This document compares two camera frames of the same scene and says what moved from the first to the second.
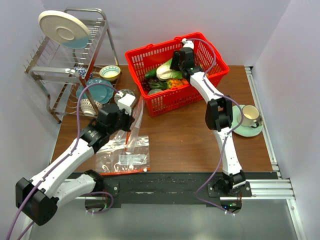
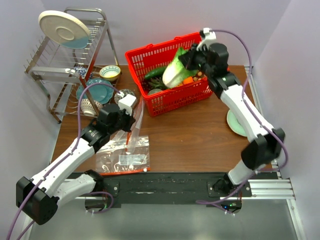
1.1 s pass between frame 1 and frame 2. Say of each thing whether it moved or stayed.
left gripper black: stayed
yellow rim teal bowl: stayed
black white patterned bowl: stayed
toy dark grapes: stayed
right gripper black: moved
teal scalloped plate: stayed
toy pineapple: moved
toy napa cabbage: moved
